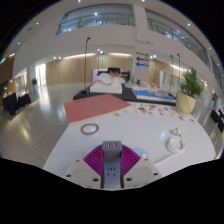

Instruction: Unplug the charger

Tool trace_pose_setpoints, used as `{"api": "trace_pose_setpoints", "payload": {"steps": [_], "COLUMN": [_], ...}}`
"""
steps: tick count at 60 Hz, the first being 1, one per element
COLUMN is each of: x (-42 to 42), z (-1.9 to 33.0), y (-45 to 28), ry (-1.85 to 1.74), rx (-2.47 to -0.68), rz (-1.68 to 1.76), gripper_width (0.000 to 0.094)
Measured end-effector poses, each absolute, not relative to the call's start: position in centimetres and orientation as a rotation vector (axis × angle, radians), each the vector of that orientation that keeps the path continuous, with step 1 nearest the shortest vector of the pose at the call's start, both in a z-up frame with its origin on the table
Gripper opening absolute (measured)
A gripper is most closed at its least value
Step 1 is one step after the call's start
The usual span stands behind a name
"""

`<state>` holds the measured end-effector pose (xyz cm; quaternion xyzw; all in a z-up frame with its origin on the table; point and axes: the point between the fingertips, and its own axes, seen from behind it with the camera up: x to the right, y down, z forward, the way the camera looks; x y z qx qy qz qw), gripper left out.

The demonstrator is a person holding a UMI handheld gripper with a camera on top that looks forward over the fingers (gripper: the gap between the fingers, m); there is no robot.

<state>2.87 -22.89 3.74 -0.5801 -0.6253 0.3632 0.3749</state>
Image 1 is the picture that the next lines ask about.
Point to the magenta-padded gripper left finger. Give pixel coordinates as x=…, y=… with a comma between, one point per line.
x=81, y=171

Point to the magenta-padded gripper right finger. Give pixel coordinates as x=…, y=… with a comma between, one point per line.
x=145, y=170

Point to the grey purple charger block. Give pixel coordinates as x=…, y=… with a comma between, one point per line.
x=112, y=166

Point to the sheet of colourful stickers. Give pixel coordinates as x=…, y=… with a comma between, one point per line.
x=155, y=109

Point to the small wooden disc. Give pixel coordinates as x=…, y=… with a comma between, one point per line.
x=191, y=120
x=181, y=117

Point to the pink flat board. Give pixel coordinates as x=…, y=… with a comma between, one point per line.
x=95, y=108

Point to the blue-based architectural model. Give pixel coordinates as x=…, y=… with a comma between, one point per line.
x=150, y=95

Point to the black display table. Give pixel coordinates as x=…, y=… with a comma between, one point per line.
x=128, y=95

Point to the potted plant in striped pot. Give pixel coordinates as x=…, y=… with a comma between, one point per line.
x=185, y=103

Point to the white architectural model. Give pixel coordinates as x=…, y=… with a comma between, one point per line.
x=105, y=87

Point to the group of black chairs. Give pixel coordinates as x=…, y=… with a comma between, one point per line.
x=15, y=101
x=218, y=120

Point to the black digital piano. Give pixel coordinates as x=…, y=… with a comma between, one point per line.
x=100, y=71

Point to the small green potted plant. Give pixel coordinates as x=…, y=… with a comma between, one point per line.
x=34, y=81

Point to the black floor lamp stand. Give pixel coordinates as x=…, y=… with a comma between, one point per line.
x=85, y=66

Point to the arrow direction sign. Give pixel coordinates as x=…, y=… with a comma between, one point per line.
x=142, y=59

